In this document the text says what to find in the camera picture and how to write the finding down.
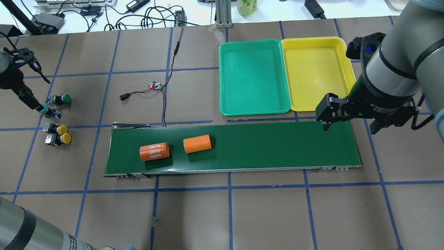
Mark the green conveyor belt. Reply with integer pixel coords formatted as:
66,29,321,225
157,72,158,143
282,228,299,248
103,122,362,177

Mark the orange cylinder with 4680 print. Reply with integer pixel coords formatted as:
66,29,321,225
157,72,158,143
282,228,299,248
139,142,171,161

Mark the green plastic tray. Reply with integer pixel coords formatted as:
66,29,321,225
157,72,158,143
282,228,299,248
219,39,291,116

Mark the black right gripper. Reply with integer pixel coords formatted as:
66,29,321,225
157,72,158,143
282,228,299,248
315,83,416,135

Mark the black power adapter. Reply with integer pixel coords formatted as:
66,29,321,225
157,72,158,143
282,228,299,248
304,0,326,19

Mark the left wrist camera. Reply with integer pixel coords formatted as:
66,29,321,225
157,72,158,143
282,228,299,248
1,47,51,84

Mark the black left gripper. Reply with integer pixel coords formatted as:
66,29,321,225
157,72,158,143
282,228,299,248
0,52,45,112

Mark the plain orange cylinder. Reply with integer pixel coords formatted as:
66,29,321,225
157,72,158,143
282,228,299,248
183,134,212,153

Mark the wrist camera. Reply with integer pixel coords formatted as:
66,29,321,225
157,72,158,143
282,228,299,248
1,47,51,84
345,33,386,60

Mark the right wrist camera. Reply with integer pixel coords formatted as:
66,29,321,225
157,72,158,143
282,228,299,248
345,33,386,60

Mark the green tea bottle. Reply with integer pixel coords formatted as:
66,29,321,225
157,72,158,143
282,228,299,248
237,0,257,16

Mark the red black wire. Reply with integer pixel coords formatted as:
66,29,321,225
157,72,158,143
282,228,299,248
119,26,185,127

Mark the yellow plastic tray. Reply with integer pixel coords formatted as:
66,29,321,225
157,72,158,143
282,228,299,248
281,36,356,112

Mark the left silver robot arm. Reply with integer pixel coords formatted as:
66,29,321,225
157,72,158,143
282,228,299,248
0,48,97,250

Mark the small green controller board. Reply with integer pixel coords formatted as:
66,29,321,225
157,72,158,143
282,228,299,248
148,81,165,92

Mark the aluminium frame post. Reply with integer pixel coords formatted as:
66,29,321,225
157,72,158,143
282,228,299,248
215,0,233,28

